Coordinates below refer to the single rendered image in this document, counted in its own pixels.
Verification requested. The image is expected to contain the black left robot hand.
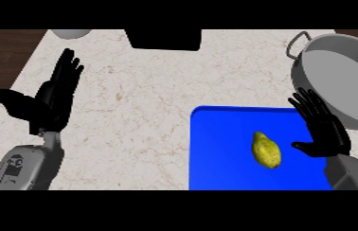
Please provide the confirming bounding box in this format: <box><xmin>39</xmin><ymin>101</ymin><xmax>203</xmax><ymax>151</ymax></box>
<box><xmin>0</xmin><ymin>47</ymin><xmax>88</xmax><ymax>136</ymax></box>

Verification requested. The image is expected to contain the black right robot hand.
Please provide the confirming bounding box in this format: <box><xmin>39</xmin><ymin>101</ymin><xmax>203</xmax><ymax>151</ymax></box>
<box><xmin>288</xmin><ymin>87</ymin><xmax>353</xmax><ymax>158</ymax></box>

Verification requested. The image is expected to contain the yellow pear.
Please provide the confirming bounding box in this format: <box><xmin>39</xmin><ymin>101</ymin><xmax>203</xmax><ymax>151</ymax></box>
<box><xmin>251</xmin><ymin>131</ymin><xmax>283</xmax><ymax>169</ymax></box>

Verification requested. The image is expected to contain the grey metal pot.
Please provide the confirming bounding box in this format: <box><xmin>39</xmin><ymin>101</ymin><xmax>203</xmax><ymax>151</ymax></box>
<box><xmin>286</xmin><ymin>30</ymin><xmax>358</xmax><ymax>131</ymax></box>

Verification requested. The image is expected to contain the blue tray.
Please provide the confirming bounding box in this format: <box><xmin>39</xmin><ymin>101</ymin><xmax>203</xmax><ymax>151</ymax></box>
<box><xmin>189</xmin><ymin>105</ymin><xmax>337</xmax><ymax>191</ymax></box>

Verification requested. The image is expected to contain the grey round bowl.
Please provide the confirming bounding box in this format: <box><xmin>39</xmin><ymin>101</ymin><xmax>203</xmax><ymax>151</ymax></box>
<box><xmin>50</xmin><ymin>29</ymin><xmax>92</xmax><ymax>41</ymax></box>

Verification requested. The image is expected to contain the black appliance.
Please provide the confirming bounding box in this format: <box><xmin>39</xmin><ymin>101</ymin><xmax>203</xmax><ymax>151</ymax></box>
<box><xmin>124</xmin><ymin>29</ymin><xmax>203</xmax><ymax>52</ymax></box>

